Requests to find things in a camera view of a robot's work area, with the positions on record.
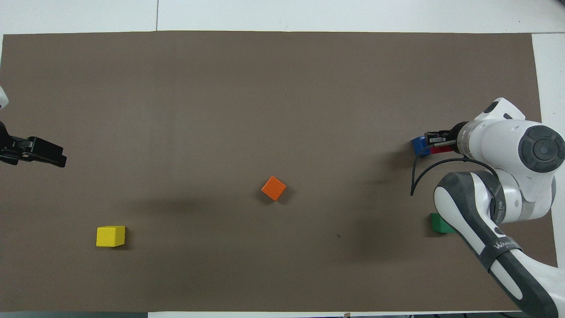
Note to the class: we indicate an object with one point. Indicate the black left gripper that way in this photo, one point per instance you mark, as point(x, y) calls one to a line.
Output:
point(8, 150)

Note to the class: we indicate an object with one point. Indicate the brown table mat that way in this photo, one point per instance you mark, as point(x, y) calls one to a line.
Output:
point(282, 88)

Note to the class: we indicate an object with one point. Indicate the green wooden block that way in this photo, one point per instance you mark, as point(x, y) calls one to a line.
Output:
point(439, 225)

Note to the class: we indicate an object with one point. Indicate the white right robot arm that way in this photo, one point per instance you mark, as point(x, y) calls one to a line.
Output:
point(507, 141)

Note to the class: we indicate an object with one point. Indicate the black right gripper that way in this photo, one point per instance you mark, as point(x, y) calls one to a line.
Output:
point(456, 137)

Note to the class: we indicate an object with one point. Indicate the yellow wooden block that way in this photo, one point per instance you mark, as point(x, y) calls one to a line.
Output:
point(110, 236)

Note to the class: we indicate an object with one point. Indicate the red wooden block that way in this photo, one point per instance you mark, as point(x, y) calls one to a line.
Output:
point(440, 150)

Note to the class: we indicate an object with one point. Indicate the orange wooden block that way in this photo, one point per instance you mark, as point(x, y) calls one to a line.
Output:
point(273, 188)

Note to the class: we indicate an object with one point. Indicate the blue wooden block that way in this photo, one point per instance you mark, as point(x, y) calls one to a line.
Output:
point(419, 145)

